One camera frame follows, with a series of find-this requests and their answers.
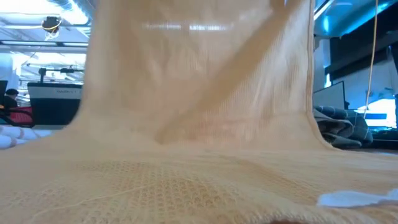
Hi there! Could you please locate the grey panel screen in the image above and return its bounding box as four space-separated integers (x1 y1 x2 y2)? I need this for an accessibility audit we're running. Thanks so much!
312 80 346 110

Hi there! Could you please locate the yellow waffle towel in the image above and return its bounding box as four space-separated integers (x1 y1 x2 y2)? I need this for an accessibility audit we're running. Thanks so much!
0 0 398 224

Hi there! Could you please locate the red chair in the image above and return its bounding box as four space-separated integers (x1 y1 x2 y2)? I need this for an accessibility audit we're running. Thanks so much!
0 105 35 128

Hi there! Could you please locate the black ceiling cable reel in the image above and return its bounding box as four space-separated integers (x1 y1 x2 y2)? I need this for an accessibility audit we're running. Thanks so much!
41 15 63 42

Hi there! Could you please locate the navy fabric basket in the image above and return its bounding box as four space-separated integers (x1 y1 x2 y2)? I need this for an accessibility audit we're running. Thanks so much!
27 81 84 127

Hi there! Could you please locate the black overhead camera rig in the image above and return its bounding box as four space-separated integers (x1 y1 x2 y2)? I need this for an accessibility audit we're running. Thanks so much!
37 66 85 84

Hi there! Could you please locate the person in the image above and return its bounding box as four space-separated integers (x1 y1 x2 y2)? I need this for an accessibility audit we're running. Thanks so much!
2 88 20 110

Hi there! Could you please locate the long linear ceiling light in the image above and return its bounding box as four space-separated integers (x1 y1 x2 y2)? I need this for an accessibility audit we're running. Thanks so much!
0 40 90 48

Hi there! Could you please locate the grey checked towel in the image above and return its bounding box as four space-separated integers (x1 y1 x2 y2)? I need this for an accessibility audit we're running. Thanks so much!
313 105 374 150

